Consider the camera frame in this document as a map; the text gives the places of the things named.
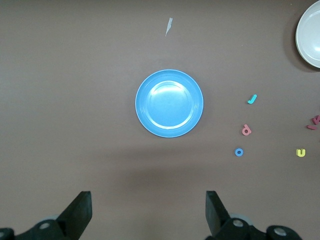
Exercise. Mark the blue plastic plate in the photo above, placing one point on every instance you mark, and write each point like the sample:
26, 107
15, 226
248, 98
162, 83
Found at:
169, 103

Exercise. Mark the white tape scrap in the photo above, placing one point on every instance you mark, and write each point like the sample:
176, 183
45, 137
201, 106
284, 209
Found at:
169, 26

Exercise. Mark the dark red foam letter i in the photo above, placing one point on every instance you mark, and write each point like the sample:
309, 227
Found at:
311, 127

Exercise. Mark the blue foam letter o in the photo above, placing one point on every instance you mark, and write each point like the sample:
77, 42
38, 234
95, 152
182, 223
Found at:
236, 152

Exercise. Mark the beige plastic plate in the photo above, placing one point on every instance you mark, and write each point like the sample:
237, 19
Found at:
311, 37

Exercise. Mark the teal foam letter r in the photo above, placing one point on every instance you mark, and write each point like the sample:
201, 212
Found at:
253, 99

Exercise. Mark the yellow foam letter n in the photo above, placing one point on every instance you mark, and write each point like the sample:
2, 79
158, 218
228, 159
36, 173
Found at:
297, 153

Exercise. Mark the pink foam letter p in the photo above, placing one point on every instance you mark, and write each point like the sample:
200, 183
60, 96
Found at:
245, 131

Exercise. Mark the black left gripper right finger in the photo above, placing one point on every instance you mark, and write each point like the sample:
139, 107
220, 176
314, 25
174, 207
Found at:
217, 220

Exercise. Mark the dark red foam letter k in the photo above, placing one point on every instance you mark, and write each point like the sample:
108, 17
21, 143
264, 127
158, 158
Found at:
316, 120

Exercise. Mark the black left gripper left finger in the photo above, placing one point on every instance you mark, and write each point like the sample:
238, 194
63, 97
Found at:
75, 220

